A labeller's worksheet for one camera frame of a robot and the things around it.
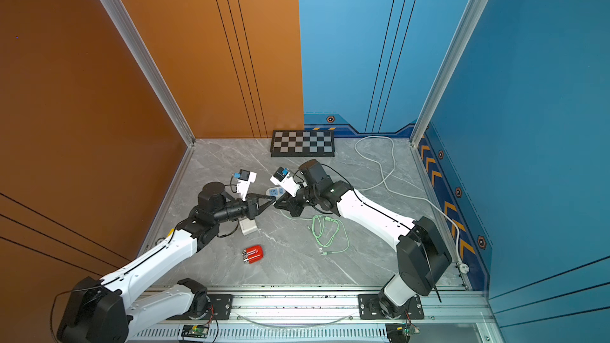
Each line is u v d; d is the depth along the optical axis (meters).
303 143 1.15
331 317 0.72
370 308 0.72
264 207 0.73
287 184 0.68
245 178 0.70
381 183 1.02
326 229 0.89
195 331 0.72
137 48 0.86
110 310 0.39
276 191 0.98
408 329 0.69
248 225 0.88
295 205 0.68
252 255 0.81
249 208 0.67
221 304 0.74
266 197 0.73
